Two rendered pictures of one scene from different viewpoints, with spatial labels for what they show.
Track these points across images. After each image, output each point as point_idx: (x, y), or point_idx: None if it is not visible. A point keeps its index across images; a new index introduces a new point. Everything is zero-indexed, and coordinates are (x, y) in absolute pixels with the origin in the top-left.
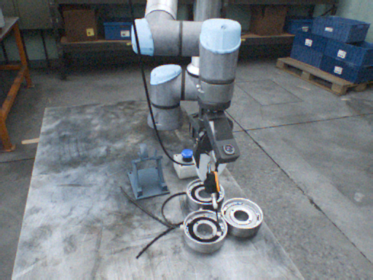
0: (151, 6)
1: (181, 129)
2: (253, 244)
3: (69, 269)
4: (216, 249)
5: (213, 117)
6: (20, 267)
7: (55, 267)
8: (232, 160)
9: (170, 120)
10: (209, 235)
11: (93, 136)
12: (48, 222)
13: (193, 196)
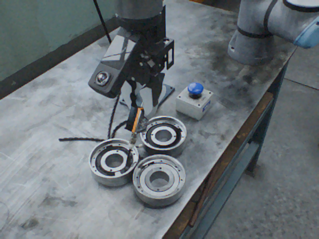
0: None
1: (254, 68)
2: (140, 213)
3: (27, 114)
4: (101, 182)
5: (122, 35)
6: (15, 94)
7: (24, 107)
8: (101, 94)
9: (245, 51)
10: (108, 168)
11: (168, 34)
12: (58, 78)
13: (150, 130)
